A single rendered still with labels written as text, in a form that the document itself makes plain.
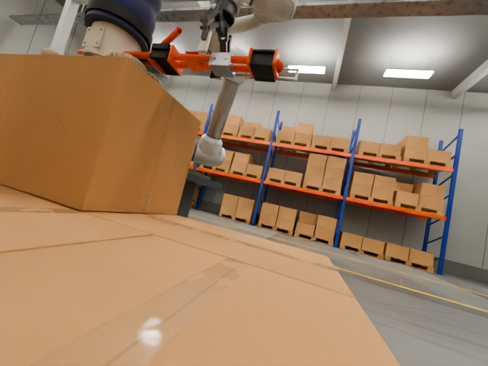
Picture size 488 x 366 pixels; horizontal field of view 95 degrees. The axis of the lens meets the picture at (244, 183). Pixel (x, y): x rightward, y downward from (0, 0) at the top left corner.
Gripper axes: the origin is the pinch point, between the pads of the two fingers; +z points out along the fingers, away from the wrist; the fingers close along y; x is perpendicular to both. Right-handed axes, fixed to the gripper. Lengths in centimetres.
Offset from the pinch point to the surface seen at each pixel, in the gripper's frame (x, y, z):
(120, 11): -33.5, 9.0, -11.3
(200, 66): -3.3, 1.1, 1.9
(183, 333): 32, 45, 53
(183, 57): -8.2, 3.9, 1.1
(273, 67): 22.2, 3.9, 3.0
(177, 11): -326, -328, -349
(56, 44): -361, -154, -123
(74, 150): -19.1, 20.4, 39.4
